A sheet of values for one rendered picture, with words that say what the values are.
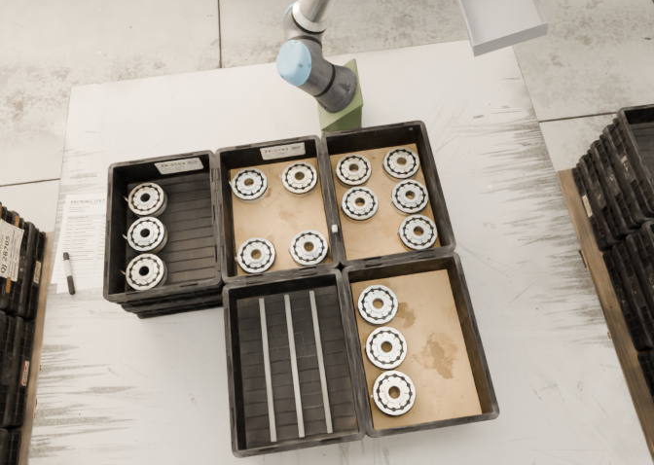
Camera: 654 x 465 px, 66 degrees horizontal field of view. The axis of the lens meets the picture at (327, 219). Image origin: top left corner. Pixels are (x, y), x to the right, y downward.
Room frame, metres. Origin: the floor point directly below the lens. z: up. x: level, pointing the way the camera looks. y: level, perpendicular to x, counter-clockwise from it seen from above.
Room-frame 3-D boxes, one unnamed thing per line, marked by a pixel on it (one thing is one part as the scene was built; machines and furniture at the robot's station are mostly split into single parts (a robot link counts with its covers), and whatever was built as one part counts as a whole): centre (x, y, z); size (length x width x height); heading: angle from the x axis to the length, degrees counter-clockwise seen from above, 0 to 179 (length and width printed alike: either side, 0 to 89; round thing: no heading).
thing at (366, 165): (0.71, -0.09, 0.86); 0.10 x 0.10 x 0.01
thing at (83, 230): (0.65, 0.73, 0.70); 0.33 x 0.23 x 0.01; 1
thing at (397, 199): (0.61, -0.24, 0.86); 0.10 x 0.10 x 0.01
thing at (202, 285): (0.58, 0.44, 0.92); 0.40 x 0.30 x 0.02; 3
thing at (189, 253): (0.58, 0.44, 0.87); 0.40 x 0.30 x 0.11; 3
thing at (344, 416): (0.19, 0.12, 0.87); 0.40 x 0.30 x 0.11; 3
